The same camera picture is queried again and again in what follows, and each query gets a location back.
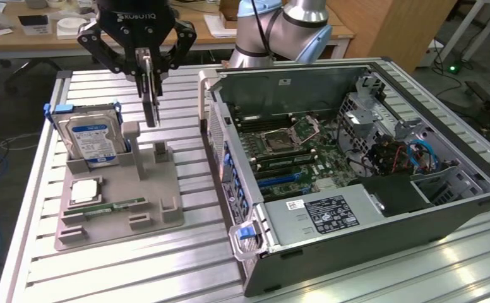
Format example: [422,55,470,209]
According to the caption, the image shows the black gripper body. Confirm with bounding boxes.
[94,0,177,57]

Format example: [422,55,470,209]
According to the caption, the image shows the graphics card with metal bracket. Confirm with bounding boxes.
[135,47,164,129]

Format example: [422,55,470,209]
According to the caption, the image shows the white box with round dish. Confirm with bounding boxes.
[54,17,92,41]

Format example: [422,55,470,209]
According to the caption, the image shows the white paper stack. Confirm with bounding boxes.
[204,14,237,39]

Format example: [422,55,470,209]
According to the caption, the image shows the open cardboard box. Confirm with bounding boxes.
[219,0,245,21]

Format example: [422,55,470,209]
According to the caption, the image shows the black office chair base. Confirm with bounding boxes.
[0,58,66,94]

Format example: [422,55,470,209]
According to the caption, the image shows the white box with black lid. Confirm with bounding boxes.
[17,15,53,36]

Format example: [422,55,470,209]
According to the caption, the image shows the wooden desk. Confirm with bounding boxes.
[0,0,355,69]

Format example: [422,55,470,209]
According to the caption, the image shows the hard disk with blue caddy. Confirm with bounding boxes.
[42,100,133,169]

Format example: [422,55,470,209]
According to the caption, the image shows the metal socket cover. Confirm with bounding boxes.
[291,113,326,140]

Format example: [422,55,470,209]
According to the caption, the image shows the grey parts rack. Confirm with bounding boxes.
[53,121,185,253]

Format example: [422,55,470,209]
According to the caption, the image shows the green RAM stick black chips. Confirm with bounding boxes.
[255,154,316,169]

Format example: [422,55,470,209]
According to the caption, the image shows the silver CPU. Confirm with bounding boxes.
[69,180,101,205]

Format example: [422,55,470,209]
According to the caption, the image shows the green motherboard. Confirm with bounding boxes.
[231,107,358,198]

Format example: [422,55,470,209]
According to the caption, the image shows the tall metal disk bay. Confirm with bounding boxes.
[336,75,402,149]

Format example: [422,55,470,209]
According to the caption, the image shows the green RAM stick white label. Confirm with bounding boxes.
[66,198,149,217]

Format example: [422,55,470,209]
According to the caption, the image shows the wooden cabinet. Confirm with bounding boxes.
[324,0,459,73]

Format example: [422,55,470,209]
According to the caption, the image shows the grey power supply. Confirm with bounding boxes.
[263,184,387,247]

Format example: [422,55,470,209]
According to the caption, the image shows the blue case latch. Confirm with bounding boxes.
[236,227,256,242]

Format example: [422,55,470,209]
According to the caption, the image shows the low metal disk bay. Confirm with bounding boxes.
[408,163,486,206]

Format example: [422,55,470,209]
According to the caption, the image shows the open black PC case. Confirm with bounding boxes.
[197,61,490,298]

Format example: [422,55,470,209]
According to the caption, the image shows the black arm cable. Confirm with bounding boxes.
[251,0,278,63]

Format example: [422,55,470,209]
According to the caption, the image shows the white floor cable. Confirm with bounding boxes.
[0,132,40,151]

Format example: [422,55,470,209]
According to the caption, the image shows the black wire bundle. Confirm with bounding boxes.
[360,135,400,176]

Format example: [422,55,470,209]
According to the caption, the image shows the red wire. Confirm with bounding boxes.
[390,143,410,173]

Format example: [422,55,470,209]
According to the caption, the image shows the blue wire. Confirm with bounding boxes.
[407,138,439,174]

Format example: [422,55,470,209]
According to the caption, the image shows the white desk frame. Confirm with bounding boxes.
[437,0,490,86]

